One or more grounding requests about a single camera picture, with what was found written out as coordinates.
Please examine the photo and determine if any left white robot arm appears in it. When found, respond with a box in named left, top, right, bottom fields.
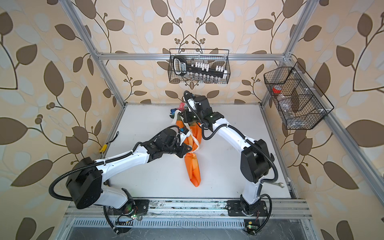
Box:
left=49, top=126, right=193, bottom=209

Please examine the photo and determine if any yellow tape measure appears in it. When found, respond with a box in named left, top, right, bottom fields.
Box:
left=99, top=131, right=119, bottom=154

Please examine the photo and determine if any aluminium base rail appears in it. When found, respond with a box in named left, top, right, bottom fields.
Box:
left=65, top=199, right=313, bottom=229

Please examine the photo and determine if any white ribbon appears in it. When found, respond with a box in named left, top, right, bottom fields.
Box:
left=172, top=110, right=202, bottom=153

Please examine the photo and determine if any black wire basket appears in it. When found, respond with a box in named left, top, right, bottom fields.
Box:
left=168, top=48, right=231, bottom=86
left=264, top=62, right=334, bottom=130

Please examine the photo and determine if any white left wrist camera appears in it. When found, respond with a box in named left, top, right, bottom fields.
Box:
left=180, top=126, right=191, bottom=142

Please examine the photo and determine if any clear bottle red cap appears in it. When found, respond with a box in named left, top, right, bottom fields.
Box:
left=272, top=85, right=298, bottom=118

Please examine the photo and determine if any dark blue fake rose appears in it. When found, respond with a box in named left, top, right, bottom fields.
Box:
left=170, top=109, right=178, bottom=119

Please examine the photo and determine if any orange wrapping paper sheet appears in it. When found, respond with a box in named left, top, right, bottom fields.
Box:
left=175, top=119, right=203, bottom=188

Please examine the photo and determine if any back black wire basket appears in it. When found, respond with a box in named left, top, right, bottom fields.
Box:
left=168, top=48, right=231, bottom=86

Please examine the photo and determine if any silver small wrench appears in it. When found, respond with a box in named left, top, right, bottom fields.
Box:
left=273, top=182, right=285, bottom=188

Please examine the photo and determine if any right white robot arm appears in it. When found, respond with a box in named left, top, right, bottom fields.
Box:
left=184, top=91, right=279, bottom=216

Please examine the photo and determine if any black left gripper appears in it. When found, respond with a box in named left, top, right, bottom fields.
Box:
left=162, top=138, right=195, bottom=158

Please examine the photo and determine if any black socket wrench set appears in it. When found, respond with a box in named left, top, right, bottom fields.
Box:
left=169, top=55, right=230, bottom=80

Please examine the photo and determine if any right black wire basket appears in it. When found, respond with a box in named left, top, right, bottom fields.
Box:
left=264, top=62, right=334, bottom=130

